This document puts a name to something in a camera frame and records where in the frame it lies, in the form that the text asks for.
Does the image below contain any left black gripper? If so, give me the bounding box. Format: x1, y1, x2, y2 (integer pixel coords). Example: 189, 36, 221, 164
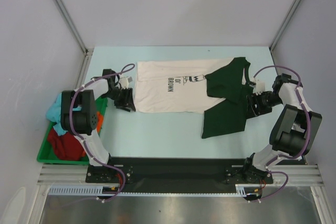
102, 87, 135, 112

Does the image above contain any white and green t-shirt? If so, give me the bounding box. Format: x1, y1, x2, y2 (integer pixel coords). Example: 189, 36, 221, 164
134, 57, 253, 139

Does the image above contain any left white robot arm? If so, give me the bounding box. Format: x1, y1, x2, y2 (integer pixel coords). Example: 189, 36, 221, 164
60, 63, 136, 182

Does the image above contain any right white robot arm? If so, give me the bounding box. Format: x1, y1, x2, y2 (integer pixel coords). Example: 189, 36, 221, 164
241, 74, 322, 183

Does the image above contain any orange t-shirt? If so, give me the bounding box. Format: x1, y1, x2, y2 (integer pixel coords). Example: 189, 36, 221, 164
76, 112, 107, 159

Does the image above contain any light blue t-shirt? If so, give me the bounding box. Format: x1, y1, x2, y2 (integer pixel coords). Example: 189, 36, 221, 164
46, 93, 67, 136

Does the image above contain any dark red t-shirt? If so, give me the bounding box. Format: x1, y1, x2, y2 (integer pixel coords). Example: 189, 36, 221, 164
47, 127, 85, 161

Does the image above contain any green plastic bin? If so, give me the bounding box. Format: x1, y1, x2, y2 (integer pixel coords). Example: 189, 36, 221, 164
36, 95, 109, 166

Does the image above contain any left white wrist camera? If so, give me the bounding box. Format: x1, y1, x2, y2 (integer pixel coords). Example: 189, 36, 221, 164
119, 77, 133, 89

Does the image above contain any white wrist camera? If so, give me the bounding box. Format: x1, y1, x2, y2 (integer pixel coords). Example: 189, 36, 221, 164
249, 77, 266, 95
119, 77, 133, 89

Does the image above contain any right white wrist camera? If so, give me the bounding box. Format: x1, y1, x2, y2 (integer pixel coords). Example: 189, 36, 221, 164
249, 77, 266, 95

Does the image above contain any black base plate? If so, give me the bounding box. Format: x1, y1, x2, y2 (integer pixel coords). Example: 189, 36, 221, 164
86, 157, 286, 194

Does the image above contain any aluminium frame rail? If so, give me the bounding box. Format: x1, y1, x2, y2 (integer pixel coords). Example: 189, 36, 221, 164
37, 164, 324, 186

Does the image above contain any grey slotted cable duct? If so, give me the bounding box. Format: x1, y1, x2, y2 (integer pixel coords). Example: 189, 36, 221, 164
48, 185, 260, 197

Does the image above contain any left aluminium corner post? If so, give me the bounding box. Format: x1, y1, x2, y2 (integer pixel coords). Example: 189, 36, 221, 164
53, 0, 88, 55

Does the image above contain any aluminium corner post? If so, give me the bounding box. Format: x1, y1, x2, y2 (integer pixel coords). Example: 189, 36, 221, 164
53, 0, 88, 55
269, 0, 303, 54

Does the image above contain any right aluminium corner post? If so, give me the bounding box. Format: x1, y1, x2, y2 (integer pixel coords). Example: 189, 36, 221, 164
269, 0, 303, 54

